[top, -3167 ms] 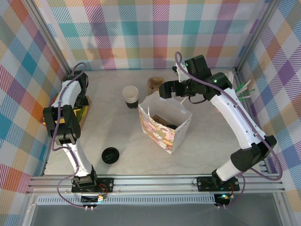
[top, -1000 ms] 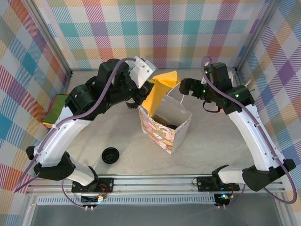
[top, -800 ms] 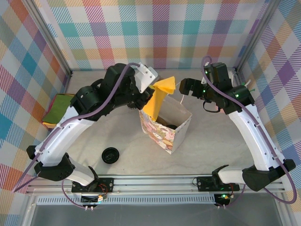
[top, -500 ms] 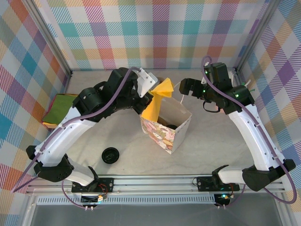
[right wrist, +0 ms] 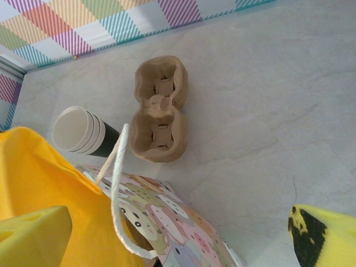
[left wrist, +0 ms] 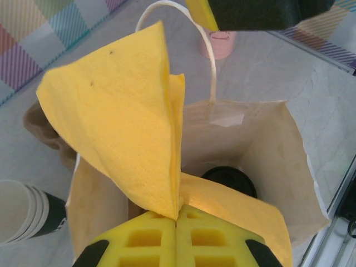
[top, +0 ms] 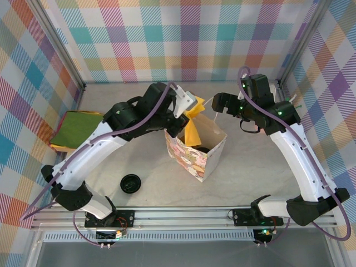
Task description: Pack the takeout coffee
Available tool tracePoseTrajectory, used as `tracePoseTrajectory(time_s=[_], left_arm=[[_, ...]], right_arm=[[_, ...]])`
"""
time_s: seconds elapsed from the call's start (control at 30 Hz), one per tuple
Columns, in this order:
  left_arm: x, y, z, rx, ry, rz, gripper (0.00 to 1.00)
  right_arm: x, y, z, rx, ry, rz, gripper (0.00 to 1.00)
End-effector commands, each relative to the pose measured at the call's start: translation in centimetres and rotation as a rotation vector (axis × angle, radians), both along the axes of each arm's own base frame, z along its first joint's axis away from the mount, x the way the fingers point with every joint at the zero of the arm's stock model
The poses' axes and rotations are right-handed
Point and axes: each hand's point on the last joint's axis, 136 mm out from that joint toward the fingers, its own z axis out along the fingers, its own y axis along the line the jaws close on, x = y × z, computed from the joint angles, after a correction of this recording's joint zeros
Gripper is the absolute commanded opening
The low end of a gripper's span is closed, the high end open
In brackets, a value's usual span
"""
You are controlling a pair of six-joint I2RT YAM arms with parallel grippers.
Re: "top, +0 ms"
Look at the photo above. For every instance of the yellow paper napkin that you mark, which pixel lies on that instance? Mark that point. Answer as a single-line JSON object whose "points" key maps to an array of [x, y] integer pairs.
{"points": [[192, 133]]}

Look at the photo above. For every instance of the black plastic cup lid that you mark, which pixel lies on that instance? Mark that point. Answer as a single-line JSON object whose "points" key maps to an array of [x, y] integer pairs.
{"points": [[204, 150], [130, 183]]}

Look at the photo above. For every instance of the animal print paper gift bag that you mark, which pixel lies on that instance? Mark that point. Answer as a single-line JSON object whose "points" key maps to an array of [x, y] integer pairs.
{"points": [[211, 164]]}

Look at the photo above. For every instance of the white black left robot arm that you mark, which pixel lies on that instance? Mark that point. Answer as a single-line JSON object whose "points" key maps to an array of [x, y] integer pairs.
{"points": [[91, 155]]}

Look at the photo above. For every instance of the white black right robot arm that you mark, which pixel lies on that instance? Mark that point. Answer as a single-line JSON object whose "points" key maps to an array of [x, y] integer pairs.
{"points": [[303, 167]]}

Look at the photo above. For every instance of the coloured paper napkin stack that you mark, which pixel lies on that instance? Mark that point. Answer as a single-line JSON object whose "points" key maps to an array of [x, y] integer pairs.
{"points": [[75, 128]]}

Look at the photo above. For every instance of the small black controller board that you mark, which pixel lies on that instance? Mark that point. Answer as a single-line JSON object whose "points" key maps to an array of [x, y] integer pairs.
{"points": [[107, 236], [264, 235]]}

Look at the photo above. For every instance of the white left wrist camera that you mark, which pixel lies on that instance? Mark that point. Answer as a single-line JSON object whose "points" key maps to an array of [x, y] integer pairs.
{"points": [[183, 101]]}

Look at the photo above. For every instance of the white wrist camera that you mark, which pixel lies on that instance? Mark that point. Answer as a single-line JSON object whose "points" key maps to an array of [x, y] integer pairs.
{"points": [[183, 101], [244, 76]]}

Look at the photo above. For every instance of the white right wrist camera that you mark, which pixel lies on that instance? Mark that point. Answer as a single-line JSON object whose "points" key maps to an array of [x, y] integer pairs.
{"points": [[244, 76]]}

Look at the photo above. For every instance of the aluminium frame post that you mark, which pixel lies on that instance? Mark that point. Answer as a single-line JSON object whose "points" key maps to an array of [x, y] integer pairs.
{"points": [[57, 41], [301, 41]]}

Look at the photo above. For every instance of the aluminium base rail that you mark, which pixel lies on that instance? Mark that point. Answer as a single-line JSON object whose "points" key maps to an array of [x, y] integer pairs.
{"points": [[180, 215]]}

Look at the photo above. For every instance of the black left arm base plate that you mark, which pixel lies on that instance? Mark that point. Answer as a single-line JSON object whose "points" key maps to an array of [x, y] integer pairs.
{"points": [[125, 218]]}

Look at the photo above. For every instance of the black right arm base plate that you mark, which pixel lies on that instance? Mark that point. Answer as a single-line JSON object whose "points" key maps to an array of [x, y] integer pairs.
{"points": [[242, 217]]}

